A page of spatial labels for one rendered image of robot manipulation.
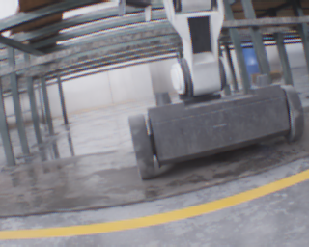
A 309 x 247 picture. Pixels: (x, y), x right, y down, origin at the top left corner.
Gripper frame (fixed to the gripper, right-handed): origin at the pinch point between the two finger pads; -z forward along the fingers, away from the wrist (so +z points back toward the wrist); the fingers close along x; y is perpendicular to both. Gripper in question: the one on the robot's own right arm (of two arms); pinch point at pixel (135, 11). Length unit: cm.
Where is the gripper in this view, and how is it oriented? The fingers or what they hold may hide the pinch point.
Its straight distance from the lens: 144.6
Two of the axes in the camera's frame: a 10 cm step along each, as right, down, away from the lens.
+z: -0.4, -9.9, 1.6
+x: -8.2, -0.6, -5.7
